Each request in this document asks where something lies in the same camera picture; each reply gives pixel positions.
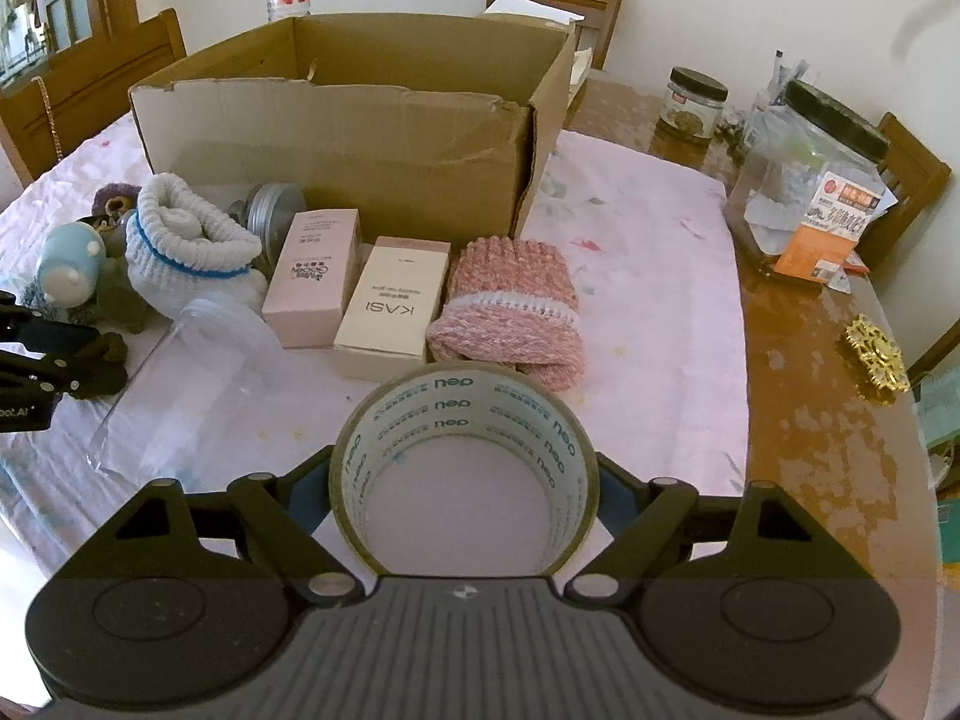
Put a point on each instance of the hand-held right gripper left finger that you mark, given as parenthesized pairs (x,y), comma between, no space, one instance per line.
(309,499)

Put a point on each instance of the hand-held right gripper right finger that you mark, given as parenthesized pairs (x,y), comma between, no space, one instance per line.
(616,499)

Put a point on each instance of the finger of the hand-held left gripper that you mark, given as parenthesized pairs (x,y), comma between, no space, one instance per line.
(52,334)
(37,375)

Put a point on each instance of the grey knitted piece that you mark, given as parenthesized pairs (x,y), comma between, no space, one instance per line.
(52,307)

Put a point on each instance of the dark brown plush piece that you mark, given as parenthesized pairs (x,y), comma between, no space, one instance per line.
(109,364)

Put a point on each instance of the blue and white figurine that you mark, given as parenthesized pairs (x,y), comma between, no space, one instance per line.
(71,259)

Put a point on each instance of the dark olive cloth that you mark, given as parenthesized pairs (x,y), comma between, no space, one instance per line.
(127,300)

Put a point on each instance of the clear plastic jar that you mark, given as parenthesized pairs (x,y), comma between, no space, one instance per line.
(187,390)

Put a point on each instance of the purple knitted doll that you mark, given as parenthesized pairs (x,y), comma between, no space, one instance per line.
(116,199)

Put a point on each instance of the white knitted sock blue stripe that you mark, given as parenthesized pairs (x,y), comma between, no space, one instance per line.
(187,247)

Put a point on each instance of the clear packing tape roll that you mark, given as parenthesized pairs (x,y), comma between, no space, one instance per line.
(465,405)

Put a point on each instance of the cream carton box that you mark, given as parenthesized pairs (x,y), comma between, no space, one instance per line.
(394,300)

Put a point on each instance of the pink carton box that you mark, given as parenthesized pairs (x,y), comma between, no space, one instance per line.
(311,277)

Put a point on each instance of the pink knitted sock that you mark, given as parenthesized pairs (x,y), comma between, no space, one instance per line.
(510,292)

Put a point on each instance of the clear jar with metal lid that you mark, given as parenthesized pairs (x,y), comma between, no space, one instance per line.
(274,214)

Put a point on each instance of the brown cardboard box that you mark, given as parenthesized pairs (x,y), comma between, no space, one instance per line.
(337,150)

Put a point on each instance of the brown wooden desktop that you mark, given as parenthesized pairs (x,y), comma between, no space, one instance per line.
(795,360)

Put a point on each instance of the pale floral tablecloth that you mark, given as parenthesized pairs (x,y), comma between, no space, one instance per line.
(637,277)

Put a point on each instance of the gold ornament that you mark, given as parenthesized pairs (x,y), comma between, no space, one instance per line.
(874,356)

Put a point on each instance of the green packet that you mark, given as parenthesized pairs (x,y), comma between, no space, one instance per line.
(937,409)

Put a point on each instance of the large clear jar black lid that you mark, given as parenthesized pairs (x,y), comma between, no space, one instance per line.
(795,165)

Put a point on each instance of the small jar with black lid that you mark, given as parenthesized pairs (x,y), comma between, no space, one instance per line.
(694,109)

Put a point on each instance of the glass pen holder with pens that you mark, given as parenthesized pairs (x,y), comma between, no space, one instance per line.
(772,105)

